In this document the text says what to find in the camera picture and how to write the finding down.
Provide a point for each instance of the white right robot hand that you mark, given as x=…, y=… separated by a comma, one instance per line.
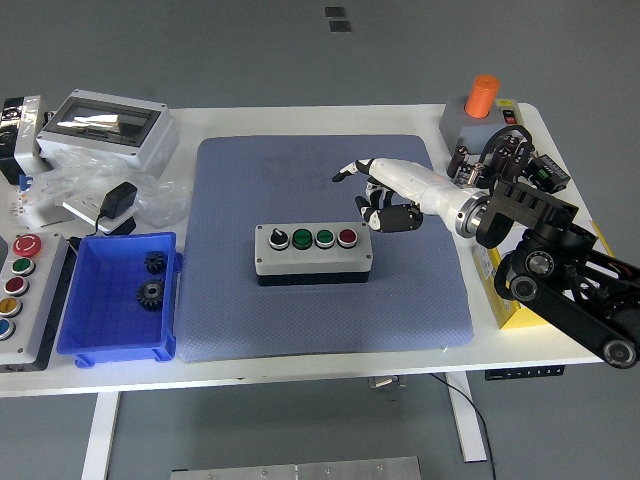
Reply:
x=410, y=180

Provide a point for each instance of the grey four-button control box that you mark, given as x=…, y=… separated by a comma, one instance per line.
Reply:
x=310, y=260

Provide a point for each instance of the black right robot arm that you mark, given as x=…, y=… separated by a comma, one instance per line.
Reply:
x=550, y=300

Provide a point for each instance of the grey five-button control station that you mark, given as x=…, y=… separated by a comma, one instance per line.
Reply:
x=40, y=280

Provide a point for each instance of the silver-printed dark capacitor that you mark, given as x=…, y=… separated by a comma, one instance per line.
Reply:
x=462, y=173

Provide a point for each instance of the orange cylinder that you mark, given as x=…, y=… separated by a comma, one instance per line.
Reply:
x=481, y=97

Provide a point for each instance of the black and green terminal module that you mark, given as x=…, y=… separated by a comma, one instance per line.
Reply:
x=550, y=175

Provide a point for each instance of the yellow and white carton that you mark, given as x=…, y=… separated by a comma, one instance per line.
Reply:
x=510, y=310

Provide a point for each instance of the dark floor plate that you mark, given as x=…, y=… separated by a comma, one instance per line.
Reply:
x=340, y=26
x=334, y=12

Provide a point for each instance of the blue-grey textured mat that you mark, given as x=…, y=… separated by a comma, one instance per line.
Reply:
x=250, y=320

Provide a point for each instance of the black table height controller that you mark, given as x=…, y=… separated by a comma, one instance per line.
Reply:
x=500, y=374

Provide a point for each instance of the white table leg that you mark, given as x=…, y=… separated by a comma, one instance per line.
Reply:
x=467, y=420
x=100, y=435

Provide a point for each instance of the clear plastic bag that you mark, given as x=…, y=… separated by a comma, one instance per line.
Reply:
x=160, y=200

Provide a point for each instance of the small black bevel gear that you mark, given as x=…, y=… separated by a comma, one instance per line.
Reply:
x=155, y=262

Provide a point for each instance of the large black bevel gear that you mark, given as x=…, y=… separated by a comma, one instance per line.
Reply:
x=150, y=295

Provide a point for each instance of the black power adapter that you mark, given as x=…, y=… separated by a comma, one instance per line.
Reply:
x=117, y=200

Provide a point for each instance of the grey metal plate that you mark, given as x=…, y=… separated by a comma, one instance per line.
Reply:
x=300, y=470

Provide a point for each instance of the blue plastic bin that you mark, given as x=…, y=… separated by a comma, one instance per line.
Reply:
x=100, y=320

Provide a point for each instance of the grey switch box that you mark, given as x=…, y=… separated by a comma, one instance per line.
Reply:
x=470, y=130

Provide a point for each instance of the metal bracket under table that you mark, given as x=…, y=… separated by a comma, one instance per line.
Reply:
x=387, y=382

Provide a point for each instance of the grey enclosure with clear window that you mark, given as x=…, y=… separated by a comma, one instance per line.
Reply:
x=150, y=145

